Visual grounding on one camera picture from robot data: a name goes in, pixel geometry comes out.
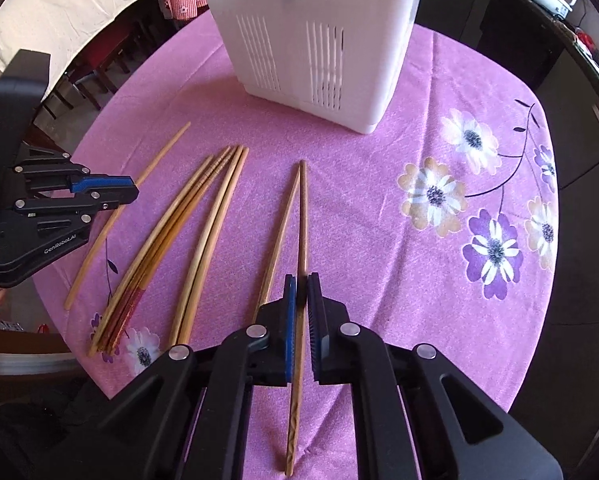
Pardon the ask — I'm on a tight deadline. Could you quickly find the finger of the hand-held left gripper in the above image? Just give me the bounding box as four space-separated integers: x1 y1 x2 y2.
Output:
12 187 140 233
14 145 133 194

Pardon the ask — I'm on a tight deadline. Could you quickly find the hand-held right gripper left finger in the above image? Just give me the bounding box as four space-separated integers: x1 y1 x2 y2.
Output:
77 274 300 480

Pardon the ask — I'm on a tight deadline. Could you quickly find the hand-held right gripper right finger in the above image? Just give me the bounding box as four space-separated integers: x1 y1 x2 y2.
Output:
306 273 563 480

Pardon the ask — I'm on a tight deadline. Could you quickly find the plain brown wooden chopstick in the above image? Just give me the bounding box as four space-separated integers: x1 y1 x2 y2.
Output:
88 155 215 358

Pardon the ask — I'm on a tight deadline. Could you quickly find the thin pale wooden chopstick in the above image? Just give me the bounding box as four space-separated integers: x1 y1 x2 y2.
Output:
64 121 192 311

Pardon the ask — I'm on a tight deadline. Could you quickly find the red-tipped chopsticks bundle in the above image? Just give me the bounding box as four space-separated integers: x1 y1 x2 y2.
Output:
96 147 229 356

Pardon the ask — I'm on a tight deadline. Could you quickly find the white plastic cutlery holder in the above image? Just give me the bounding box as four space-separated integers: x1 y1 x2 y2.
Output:
192 0 427 135

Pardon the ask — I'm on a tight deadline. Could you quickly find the pink floral tablecloth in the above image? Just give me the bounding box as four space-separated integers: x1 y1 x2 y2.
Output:
32 7 560 480

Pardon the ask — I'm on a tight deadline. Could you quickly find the white hanging cloth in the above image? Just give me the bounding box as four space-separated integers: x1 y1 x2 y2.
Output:
0 0 170 76

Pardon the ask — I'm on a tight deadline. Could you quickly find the dark wooden chair red seat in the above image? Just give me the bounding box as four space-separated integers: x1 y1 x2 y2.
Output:
54 10 148 111

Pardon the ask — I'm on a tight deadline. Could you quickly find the person's black clothing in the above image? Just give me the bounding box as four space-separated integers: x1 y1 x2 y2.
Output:
0 375 110 480

